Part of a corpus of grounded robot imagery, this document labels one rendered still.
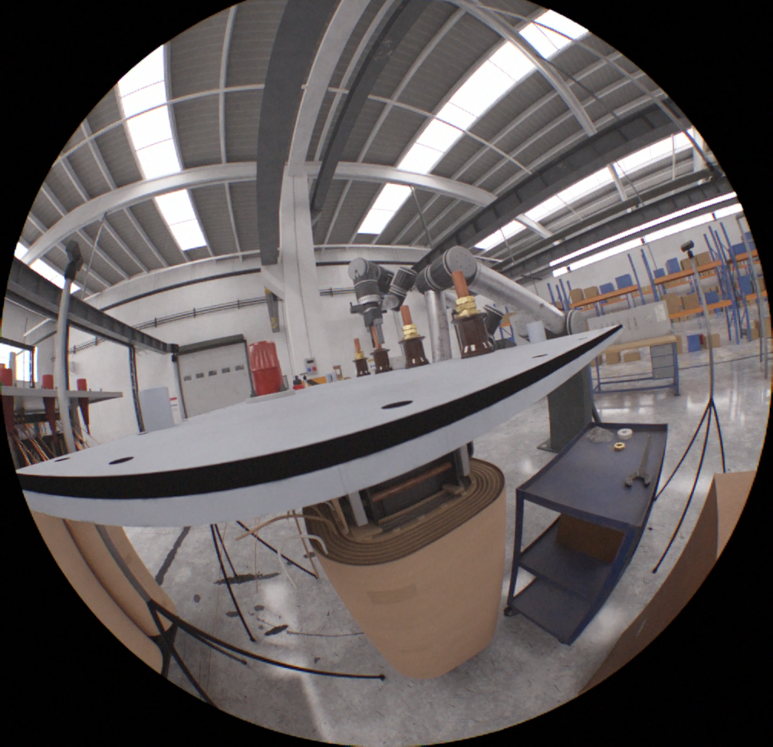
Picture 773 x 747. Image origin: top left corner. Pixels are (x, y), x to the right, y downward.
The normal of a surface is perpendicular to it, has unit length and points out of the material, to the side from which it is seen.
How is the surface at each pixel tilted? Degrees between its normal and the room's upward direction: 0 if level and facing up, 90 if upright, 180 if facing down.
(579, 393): 90
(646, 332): 90
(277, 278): 90
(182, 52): 174
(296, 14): 180
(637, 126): 90
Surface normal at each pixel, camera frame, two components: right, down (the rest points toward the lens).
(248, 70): 0.12, 0.99
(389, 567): 0.18, -0.07
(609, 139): -0.89, 0.18
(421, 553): 0.44, -0.12
